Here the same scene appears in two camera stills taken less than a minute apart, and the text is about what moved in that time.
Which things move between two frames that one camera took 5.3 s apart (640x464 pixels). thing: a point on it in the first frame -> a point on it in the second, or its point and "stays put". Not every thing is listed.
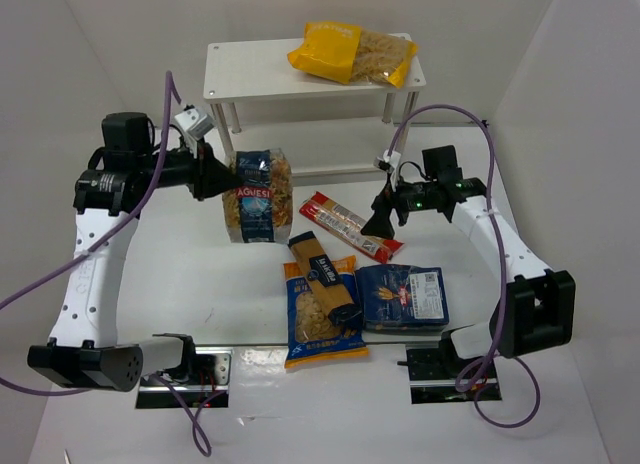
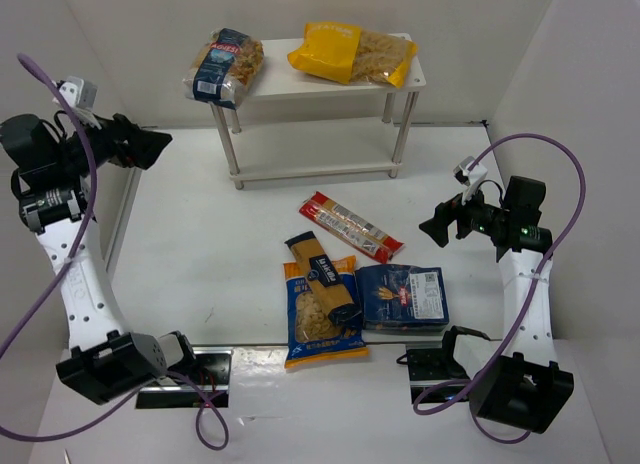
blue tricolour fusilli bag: x=261 y=210 -> x=225 y=68
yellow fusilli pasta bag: x=354 y=54 stays put
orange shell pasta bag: x=311 y=337 stays put
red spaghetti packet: x=338 y=219 stays put
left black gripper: x=201 y=171 -> x=126 y=142
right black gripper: x=396 y=204 -> x=455 y=220
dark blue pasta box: x=402 y=298 stays put
